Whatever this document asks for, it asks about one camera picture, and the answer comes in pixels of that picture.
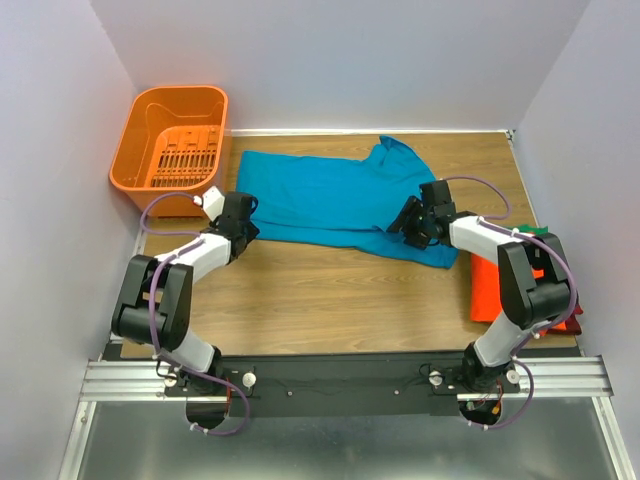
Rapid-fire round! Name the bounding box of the black mounting base plate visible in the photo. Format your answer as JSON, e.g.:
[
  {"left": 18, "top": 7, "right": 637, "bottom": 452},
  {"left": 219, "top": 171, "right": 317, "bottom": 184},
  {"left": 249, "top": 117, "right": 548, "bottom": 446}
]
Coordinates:
[{"left": 165, "top": 351, "right": 520, "bottom": 418}]

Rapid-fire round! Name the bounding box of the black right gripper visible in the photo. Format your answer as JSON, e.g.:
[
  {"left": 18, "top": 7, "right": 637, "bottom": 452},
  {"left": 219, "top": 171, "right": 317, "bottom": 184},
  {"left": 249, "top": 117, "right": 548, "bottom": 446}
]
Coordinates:
[{"left": 386, "top": 195, "right": 433, "bottom": 251}]

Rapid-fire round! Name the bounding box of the dark red folded t-shirt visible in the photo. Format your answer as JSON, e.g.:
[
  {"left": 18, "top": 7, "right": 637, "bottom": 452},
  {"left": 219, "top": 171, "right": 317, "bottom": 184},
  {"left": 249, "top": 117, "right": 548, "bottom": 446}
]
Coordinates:
[{"left": 540, "top": 301, "right": 584, "bottom": 336}]

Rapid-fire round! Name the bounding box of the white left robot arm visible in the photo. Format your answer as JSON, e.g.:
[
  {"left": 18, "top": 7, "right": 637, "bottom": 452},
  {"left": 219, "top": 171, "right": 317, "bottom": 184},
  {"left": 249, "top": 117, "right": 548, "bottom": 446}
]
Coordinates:
[{"left": 111, "top": 187, "right": 260, "bottom": 395}]

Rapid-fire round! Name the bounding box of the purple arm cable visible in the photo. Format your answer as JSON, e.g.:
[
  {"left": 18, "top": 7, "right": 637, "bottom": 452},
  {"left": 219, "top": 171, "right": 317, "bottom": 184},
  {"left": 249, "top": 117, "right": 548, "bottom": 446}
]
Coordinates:
[
  {"left": 437, "top": 174, "right": 581, "bottom": 431},
  {"left": 139, "top": 191, "right": 254, "bottom": 437}
]

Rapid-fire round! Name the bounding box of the green folded t-shirt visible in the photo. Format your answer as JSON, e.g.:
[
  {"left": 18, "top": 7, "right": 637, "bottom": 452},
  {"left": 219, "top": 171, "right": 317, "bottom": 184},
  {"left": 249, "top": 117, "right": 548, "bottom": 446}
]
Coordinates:
[{"left": 515, "top": 224, "right": 549, "bottom": 236}]

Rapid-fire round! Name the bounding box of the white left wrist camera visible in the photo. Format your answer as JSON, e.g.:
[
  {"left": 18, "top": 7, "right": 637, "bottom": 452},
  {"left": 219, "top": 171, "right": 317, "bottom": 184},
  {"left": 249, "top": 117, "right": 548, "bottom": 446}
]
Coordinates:
[{"left": 192, "top": 186, "right": 225, "bottom": 221}]

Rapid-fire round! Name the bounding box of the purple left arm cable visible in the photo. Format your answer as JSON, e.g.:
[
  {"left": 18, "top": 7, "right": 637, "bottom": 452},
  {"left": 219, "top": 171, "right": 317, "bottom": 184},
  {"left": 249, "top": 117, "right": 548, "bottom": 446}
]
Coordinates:
[{"left": 139, "top": 191, "right": 254, "bottom": 437}]

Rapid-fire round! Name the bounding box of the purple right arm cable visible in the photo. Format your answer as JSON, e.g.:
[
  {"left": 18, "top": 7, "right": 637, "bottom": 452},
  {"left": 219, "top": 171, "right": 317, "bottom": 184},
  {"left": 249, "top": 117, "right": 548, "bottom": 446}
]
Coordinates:
[{"left": 437, "top": 174, "right": 581, "bottom": 431}]

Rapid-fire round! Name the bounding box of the orange folded t-shirt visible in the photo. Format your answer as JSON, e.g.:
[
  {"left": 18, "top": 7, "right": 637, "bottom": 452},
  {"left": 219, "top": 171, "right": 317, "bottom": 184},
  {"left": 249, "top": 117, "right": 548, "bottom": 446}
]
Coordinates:
[{"left": 468, "top": 252, "right": 569, "bottom": 331}]

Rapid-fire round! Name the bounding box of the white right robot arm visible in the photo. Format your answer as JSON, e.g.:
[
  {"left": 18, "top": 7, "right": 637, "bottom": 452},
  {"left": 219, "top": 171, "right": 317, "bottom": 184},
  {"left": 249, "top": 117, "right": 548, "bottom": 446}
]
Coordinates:
[{"left": 387, "top": 180, "right": 578, "bottom": 392}]

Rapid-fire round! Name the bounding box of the orange plastic basket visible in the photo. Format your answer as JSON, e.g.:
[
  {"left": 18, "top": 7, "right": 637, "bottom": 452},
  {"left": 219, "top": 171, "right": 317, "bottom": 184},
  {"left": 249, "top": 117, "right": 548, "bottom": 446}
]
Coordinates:
[{"left": 109, "top": 85, "right": 232, "bottom": 210}]

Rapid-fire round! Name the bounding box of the blue t-shirt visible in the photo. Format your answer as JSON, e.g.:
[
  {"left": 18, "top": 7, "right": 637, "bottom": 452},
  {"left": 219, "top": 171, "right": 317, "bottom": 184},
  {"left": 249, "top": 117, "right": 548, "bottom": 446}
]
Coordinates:
[{"left": 236, "top": 136, "right": 458, "bottom": 269}]

